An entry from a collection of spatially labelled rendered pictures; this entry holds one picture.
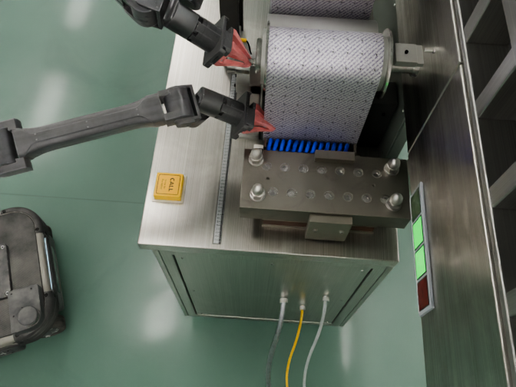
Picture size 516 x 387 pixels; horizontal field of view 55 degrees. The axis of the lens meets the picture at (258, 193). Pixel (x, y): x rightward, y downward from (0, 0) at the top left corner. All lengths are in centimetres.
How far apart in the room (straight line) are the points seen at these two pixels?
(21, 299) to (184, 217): 90
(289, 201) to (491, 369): 60
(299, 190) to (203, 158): 32
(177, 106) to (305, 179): 35
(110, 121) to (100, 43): 187
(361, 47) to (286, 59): 15
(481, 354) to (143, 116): 76
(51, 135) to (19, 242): 108
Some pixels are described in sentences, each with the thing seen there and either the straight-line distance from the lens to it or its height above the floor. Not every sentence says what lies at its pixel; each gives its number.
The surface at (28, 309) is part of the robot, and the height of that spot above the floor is 32.
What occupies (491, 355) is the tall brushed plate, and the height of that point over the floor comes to 141.
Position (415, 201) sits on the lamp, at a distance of 104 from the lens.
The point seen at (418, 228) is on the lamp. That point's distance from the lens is 102.
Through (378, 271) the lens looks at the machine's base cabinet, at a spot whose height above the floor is 81.
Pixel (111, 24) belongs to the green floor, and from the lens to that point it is 303.
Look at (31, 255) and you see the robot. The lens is 212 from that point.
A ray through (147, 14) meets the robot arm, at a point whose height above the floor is 136.
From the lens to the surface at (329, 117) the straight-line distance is 117.
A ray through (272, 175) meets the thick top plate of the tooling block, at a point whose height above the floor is 103.
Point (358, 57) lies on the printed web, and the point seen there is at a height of 130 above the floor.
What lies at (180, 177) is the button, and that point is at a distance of 132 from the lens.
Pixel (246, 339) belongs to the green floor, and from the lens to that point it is 211.
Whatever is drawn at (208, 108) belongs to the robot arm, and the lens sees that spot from 113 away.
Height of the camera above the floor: 208
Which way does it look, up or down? 64 degrees down
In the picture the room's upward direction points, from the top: 3 degrees clockwise
